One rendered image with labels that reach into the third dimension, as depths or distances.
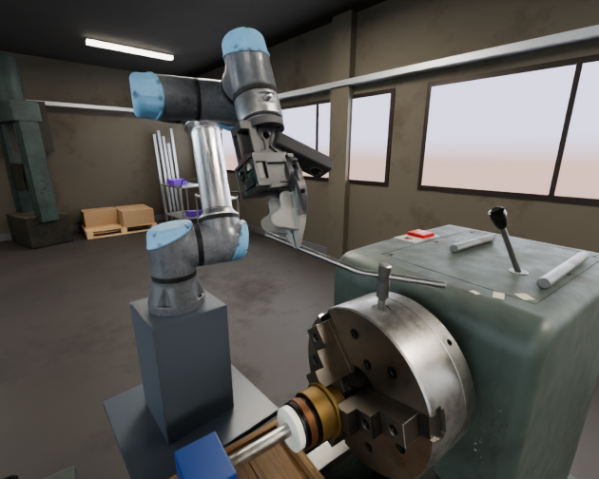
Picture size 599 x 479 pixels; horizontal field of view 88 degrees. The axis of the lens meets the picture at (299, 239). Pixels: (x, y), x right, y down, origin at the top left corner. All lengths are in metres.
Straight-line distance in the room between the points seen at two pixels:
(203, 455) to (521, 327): 0.52
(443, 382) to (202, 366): 0.63
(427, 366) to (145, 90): 0.64
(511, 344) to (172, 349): 0.73
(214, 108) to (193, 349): 0.61
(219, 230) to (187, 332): 0.28
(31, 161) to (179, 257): 5.67
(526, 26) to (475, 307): 3.14
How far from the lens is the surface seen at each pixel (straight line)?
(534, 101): 3.44
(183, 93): 0.63
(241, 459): 0.56
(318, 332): 0.62
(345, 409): 0.58
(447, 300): 0.67
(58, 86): 7.63
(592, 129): 3.35
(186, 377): 0.96
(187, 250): 0.85
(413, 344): 0.56
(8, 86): 6.78
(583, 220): 3.40
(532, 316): 0.65
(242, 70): 0.56
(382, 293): 0.58
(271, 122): 0.53
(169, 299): 0.89
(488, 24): 3.73
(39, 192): 6.47
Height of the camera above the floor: 1.51
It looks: 16 degrees down
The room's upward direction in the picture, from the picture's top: straight up
